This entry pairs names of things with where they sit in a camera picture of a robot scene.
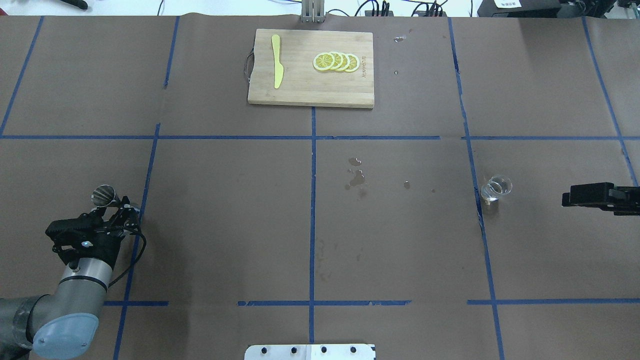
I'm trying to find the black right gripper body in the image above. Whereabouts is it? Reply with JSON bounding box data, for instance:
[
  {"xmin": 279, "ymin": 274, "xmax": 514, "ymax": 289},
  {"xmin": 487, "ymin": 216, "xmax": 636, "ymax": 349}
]
[{"xmin": 614, "ymin": 186, "xmax": 640, "ymax": 216}]

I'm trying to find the clear glass cup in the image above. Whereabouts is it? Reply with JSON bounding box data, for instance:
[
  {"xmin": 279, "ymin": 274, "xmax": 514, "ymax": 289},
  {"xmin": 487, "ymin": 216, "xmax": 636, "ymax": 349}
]
[{"xmin": 479, "ymin": 174, "xmax": 514, "ymax": 203}]

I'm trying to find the steel double jigger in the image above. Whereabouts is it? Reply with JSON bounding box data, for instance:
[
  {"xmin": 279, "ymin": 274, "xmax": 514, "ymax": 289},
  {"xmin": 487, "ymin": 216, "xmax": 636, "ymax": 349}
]
[{"xmin": 90, "ymin": 184, "xmax": 141, "ymax": 213}]

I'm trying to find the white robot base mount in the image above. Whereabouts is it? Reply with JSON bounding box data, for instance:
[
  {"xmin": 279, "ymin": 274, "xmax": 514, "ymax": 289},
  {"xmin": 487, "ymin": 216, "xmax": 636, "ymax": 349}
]
[{"xmin": 243, "ymin": 343, "xmax": 377, "ymax": 360}]

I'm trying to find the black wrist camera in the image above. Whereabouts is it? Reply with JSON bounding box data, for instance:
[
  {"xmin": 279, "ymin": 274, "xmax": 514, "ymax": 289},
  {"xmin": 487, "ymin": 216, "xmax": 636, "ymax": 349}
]
[
  {"xmin": 45, "ymin": 213, "xmax": 105, "ymax": 254},
  {"xmin": 561, "ymin": 182, "xmax": 620, "ymax": 208}
]

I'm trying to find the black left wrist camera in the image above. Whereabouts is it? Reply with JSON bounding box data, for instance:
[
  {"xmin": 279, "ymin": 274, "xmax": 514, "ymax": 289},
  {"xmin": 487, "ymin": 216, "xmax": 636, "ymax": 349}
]
[{"xmin": 45, "ymin": 213, "xmax": 105, "ymax": 254}]

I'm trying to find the aluminium frame post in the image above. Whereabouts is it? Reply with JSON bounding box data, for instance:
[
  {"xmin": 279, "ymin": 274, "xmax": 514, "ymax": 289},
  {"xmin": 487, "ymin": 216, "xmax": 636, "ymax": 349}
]
[{"xmin": 300, "ymin": 0, "xmax": 326, "ymax": 24}]

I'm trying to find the bamboo cutting board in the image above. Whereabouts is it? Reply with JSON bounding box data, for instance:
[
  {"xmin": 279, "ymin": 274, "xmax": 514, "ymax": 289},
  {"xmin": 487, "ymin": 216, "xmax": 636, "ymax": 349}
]
[{"xmin": 247, "ymin": 28, "xmax": 375, "ymax": 109}]

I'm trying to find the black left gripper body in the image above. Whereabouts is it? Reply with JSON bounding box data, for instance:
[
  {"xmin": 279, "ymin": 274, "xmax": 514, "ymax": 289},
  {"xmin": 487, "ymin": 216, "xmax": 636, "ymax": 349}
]
[{"xmin": 75, "ymin": 219, "xmax": 129, "ymax": 268}]

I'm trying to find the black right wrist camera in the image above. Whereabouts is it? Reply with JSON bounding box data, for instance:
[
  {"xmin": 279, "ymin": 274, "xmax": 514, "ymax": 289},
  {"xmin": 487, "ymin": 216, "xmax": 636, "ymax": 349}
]
[{"xmin": 561, "ymin": 182, "xmax": 620, "ymax": 208}]

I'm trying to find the yellow plastic knife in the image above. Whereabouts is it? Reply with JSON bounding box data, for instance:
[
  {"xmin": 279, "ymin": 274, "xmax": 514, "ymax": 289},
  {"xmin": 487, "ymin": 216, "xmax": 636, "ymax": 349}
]
[{"xmin": 270, "ymin": 34, "xmax": 285, "ymax": 89}]

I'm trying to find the brown paper table cover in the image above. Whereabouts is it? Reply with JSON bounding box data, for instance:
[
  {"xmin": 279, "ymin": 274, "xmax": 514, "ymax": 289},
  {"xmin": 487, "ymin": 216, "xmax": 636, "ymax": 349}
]
[{"xmin": 1, "ymin": 13, "xmax": 639, "ymax": 360}]

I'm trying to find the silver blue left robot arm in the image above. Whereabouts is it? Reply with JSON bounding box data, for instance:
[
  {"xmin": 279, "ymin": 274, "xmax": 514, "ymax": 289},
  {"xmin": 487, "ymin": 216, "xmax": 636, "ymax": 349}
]
[{"xmin": 1, "ymin": 197, "xmax": 142, "ymax": 360}]

